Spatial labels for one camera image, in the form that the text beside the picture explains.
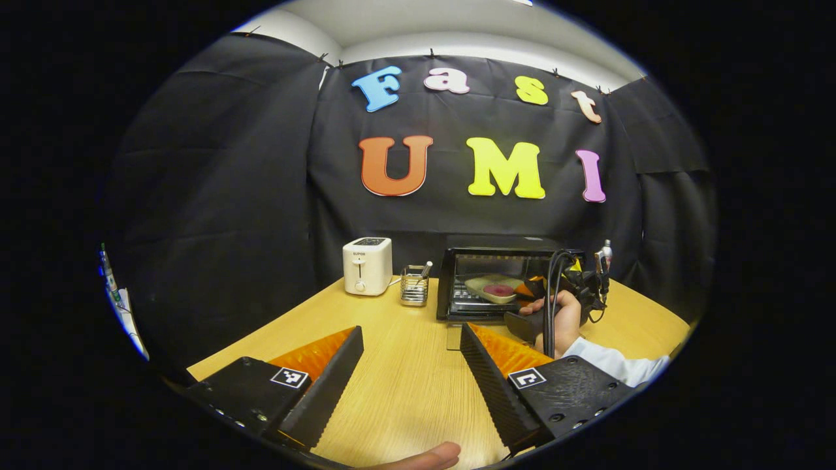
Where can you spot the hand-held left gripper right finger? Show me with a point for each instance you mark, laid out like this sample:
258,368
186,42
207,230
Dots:
499,391

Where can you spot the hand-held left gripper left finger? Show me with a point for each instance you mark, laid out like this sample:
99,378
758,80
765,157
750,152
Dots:
326,391

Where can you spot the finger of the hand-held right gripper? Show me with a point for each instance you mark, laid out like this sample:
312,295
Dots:
532,287

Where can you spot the white plate with food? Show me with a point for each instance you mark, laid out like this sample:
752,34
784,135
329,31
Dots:
496,288

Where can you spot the black electric oven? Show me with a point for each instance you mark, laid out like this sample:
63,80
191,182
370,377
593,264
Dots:
496,247

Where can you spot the silver printed drink bottle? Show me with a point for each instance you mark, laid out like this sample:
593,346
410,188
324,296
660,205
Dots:
607,248

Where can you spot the white toaster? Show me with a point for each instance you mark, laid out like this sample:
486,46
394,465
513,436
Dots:
367,264

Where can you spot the black backdrop cloth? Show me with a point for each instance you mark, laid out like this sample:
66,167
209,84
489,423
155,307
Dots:
228,196

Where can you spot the white cluttered shelf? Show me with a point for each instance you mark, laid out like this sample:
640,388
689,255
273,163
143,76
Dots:
117,294

